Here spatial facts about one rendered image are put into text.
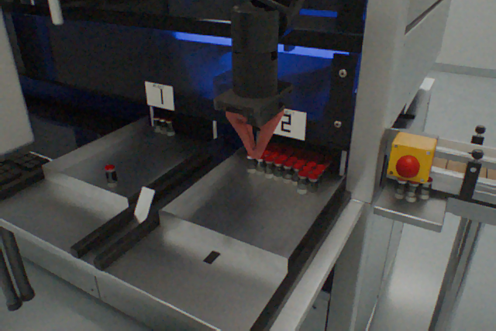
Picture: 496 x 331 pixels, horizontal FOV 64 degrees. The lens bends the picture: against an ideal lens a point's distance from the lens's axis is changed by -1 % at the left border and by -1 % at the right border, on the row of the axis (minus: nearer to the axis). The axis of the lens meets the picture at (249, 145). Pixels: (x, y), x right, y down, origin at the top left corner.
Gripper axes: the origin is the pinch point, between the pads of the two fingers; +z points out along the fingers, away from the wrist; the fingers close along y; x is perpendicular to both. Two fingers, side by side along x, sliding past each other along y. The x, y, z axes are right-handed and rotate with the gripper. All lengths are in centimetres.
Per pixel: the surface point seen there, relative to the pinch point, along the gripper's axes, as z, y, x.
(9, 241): 64, 6, 99
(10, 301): 86, 0, 99
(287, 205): 21.1, 17.2, 2.1
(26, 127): 24, 18, 89
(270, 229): 20.9, 8.8, 1.9
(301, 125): 7.5, 26.1, 3.7
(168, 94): 6.8, 26.1, 38.2
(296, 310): 20.6, -5.7, -9.8
